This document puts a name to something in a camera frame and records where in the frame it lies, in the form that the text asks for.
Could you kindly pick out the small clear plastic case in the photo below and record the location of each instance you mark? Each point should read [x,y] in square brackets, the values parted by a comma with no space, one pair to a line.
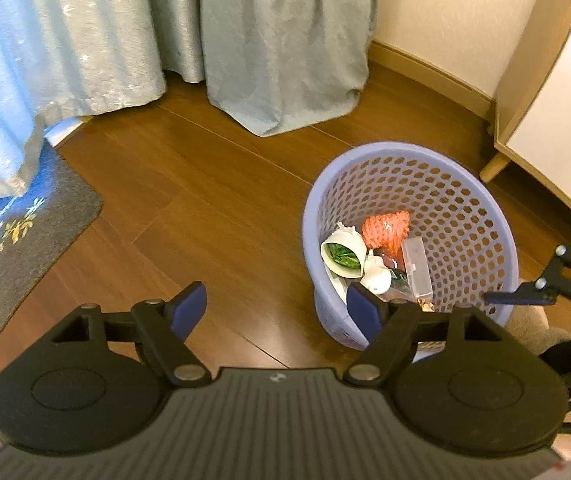
[416,265]

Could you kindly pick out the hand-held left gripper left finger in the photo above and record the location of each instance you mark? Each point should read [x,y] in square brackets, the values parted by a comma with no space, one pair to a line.
[189,310]

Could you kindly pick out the white paper tube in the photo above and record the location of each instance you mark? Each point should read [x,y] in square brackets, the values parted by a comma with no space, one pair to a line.
[350,236]

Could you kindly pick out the white toothbrush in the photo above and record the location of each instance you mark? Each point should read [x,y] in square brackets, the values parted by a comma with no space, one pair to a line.
[378,275]

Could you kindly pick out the light wooden cabinet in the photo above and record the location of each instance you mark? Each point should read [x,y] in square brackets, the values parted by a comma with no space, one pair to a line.
[530,85]

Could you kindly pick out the clear bottle with green label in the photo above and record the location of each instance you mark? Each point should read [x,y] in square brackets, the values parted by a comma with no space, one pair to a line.
[341,256]

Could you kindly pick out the wooden baseboard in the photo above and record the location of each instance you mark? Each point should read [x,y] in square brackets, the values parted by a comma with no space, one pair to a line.
[430,77]

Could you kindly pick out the orange knitted ball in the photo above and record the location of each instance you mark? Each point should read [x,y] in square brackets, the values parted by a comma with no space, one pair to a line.
[385,230]

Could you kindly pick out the grey-blue lace-trimmed curtain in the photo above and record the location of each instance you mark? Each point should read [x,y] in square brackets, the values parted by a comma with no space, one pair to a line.
[285,50]

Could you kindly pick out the grey and blue floor mat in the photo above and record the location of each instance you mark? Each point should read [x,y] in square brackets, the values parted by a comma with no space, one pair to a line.
[30,240]

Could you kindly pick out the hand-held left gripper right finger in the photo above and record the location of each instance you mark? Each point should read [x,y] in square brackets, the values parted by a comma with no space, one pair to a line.
[363,307]

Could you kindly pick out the beige plush toy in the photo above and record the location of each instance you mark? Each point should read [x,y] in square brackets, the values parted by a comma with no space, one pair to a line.
[530,322]

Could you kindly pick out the blue plastic mesh basket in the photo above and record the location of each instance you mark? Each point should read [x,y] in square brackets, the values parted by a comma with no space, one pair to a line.
[315,220]

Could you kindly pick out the light blue speckled curtain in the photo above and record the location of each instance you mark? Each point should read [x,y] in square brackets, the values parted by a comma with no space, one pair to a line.
[65,35]

